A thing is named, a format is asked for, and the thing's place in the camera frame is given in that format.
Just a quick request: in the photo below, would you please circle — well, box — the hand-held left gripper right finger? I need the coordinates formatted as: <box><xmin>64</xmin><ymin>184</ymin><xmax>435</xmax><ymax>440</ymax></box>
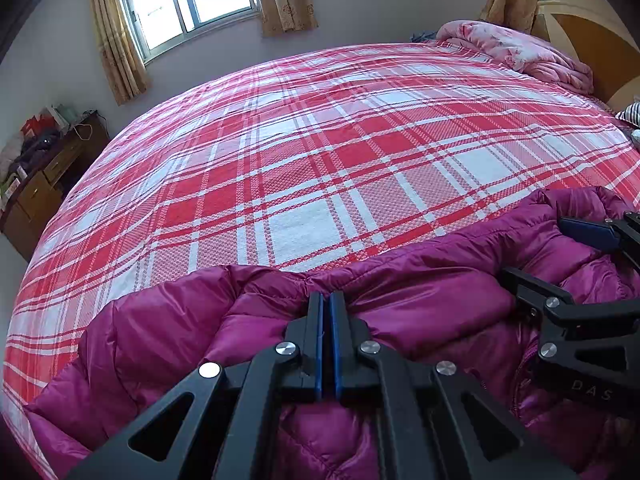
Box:
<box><xmin>327</xmin><ymin>290</ymin><xmax>581</xmax><ymax>480</ymax></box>

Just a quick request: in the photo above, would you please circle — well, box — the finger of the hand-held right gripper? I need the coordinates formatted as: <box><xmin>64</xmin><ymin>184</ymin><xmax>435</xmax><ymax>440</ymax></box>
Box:
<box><xmin>500</xmin><ymin>266</ymin><xmax>640</xmax><ymax>367</ymax></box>
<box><xmin>556</xmin><ymin>210</ymin><xmax>640</xmax><ymax>256</ymax></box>

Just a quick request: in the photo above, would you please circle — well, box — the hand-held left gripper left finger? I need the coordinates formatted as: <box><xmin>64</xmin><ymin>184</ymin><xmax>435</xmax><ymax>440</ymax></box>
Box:
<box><xmin>65</xmin><ymin>292</ymin><xmax>326</xmax><ymax>480</ymax></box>

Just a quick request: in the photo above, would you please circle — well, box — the magenta puffer jacket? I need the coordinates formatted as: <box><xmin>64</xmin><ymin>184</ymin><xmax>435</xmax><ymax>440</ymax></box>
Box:
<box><xmin>22</xmin><ymin>186</ymin><xmax>640</xmax><ymax>480</ymax></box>

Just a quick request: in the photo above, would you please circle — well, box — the dark purple clothes pile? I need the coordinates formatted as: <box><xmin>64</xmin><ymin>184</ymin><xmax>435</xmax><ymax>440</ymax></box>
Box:
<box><xmin>12</xmin><ymin>130</ymin><xmax>61</xmax><ymax>171</ymax></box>

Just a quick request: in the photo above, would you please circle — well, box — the striped pillow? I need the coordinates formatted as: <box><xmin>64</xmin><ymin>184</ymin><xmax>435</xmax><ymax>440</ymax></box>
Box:
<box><xmin>616</xmin><ymin>101</ymin><xmax>640</xmax><ymax>128</ymax></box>

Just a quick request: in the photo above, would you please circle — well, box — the red plaid bed sheet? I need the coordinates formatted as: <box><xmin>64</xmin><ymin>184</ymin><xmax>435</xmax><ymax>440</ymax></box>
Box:
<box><xmin>2</xmin><ymin>42</ymin><xmax>640</xmax><ymax>480</ymax></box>

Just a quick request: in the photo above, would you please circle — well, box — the pink floral quilt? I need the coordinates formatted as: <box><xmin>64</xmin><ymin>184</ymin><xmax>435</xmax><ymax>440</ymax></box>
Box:
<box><xmin>436</xmin><ymin>20</ymin><xmax>595</xmax><ymax>95</ymax></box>

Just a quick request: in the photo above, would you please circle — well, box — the wooden headboard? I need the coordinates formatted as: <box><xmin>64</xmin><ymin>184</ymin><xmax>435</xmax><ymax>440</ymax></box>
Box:
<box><xmin>537</xmin><ymin>0</ymin><xmax>640</xmax><ymax>111</ymax></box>

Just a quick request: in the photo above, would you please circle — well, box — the brown wooden desk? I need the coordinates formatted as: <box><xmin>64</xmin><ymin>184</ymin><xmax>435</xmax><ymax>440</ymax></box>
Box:
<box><xmin>0</xmin><ymin>112</ymin><xmax>111</xmax><ymax>263</ymax></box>

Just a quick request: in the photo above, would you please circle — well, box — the white plastic bag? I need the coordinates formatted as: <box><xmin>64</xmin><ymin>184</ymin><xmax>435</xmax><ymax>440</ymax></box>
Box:
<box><xmin>0</xmin><ymin>135</ymin><xmax>23</xmax><ymax>176</ymax></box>

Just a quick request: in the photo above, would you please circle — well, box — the white cable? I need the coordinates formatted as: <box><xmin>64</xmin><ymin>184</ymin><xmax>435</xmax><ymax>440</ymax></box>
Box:
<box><xmin>72</xmin><ymin>110</ymin><xmax>108</xmax><ymax>142</ymax></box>

